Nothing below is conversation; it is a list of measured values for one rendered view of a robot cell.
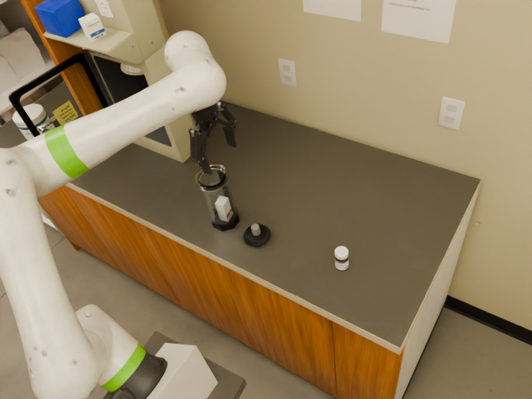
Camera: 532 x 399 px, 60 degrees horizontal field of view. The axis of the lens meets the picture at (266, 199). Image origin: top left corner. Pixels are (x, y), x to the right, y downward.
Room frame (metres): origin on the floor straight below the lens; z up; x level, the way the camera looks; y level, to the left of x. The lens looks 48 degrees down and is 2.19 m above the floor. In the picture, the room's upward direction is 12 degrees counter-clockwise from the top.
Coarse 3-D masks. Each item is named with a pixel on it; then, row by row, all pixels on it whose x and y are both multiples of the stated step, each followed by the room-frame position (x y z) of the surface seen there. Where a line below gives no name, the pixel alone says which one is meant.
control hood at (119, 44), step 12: (48, 36) 1.52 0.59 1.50; (60, 36) 1.49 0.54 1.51; (72, 36) 1.47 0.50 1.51; (84, 36) 1.45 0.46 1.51; (108, 36) 1.42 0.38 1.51; (120, 36) 1.40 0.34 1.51; (132, 36) 1.40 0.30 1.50; (96, 48) 1.36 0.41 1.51; (108, 48) 1.34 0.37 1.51; (120, 48) 1.36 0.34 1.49; (132, 48) 1.39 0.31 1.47; (132, 60) 1.38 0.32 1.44
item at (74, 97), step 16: (80, 64) 1.58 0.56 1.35; (32, 80) 1.47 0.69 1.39; (48, 80) 1.50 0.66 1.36; (64, 80) 1.53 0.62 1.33; (80, 80) 1.57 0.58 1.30; (32, 96) 1.45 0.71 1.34; (48, 96) 1.48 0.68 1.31; (64, 96) 1.52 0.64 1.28; (80, 96) 1.55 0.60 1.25; (96, 96) 1.58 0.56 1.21; (32, 112) 1.43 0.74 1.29; (48, 112) 1.46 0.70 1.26; (64, 112) 1.50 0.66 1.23; (80, 112) 1.53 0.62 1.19; (48, 128) 1.44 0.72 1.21
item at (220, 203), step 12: (216, 168) 1.10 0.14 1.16; (204, 180) 1.09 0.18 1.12; (216, 180) 1.11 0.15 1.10; (204, 192) 1.04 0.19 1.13; (216, 192) 1.02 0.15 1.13; (228, 192) 1.04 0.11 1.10; (216, 204) 1.02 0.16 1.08; (228, 204) 1.03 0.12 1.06; (216, 216) 1.03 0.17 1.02; (228, 216) 1.02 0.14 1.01
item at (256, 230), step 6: (252, 228) 0.95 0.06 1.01; (258, 228) 0.95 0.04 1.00; (264, 228) 0.97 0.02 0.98; (246, 234) 0.96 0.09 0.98; (252, 234) 0.95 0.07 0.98; (258, 234) 0.94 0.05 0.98; (264, 234) 0.94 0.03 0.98; (270, 234) 0.94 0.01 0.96; (246, 240) 0.94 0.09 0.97; (252, 240) 0.93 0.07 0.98; (258, 240) 0.92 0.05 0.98; (264, 240) 0.92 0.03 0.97
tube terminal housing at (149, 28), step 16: (80, 0) 1.55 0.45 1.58; (112, 0) 1.44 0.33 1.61; (128, 0) 1.43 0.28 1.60; (144, 0) 1.47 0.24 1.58; (128, 16) 1.41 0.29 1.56; (144, 16) 1.45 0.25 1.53; (160, 16) 1.59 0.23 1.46; (144, 32) 1.44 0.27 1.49; (160, 32) 1.48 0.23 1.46; (144, 48) 1.42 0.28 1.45; (160, 48) 1.47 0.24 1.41; (96, 64) 1.60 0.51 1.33; (128, 64) 1.47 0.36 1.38; (144, 64) 1.41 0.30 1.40; (160, 64) 1.45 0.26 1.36; (176, 128) 1.43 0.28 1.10; (192, 128) 1.48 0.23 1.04; (144, 144) 1.55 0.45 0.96; (160, 144) 1.48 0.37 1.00; (176, 144) 1.41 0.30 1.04
